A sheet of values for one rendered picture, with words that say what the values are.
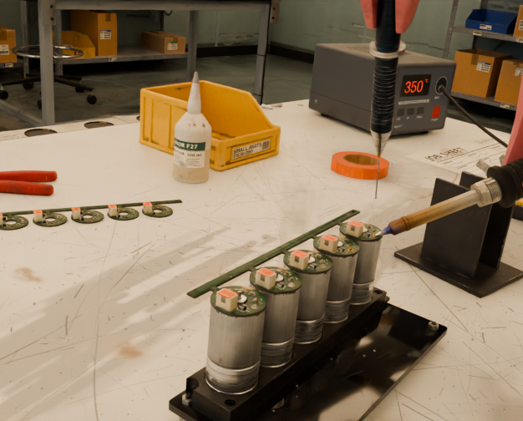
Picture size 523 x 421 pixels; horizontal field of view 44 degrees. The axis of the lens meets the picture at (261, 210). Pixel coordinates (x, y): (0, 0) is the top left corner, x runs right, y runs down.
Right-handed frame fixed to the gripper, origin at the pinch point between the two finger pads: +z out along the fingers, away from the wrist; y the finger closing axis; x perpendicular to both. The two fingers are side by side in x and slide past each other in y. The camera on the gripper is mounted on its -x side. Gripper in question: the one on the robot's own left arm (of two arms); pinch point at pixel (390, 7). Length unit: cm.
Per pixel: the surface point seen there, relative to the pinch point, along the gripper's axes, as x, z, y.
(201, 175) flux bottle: -14.1, 23.6, 19.8
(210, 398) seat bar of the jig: 12.9, 13.3, 3.1
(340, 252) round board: 2.9, 12.2, 0.7
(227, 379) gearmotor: 12.0, 12.8, 2.6
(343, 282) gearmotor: 3.3, 13.8, 0.3
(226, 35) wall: -476, 235, 275
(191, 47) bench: -288, 155, 195
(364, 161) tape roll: -29.2, 28.5, 8.7
